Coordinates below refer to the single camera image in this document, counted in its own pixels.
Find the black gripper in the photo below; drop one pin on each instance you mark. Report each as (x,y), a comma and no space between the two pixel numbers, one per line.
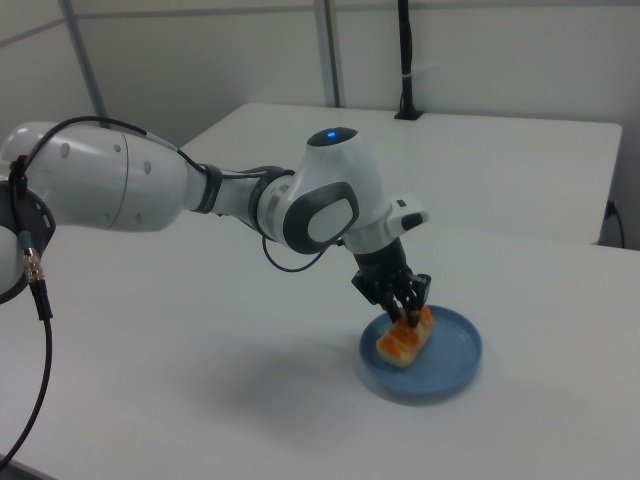
(382,262)

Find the orange glazed bread roll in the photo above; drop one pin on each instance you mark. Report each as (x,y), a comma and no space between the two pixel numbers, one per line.
(402,342)

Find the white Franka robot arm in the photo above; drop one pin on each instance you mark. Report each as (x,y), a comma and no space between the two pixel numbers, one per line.
(150,185)

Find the blue round plate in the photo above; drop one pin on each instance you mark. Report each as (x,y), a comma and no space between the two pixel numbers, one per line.
(450,355)

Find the white side table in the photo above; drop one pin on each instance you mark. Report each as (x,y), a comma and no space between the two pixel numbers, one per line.
(475,165)

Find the black camera stand pole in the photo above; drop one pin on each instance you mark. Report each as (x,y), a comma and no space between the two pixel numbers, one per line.
(407,50)

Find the wide grey partition post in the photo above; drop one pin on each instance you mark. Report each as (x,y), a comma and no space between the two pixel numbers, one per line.
(330,50)

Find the slim grey partition post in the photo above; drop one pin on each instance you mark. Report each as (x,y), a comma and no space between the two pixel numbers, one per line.
(87,65)

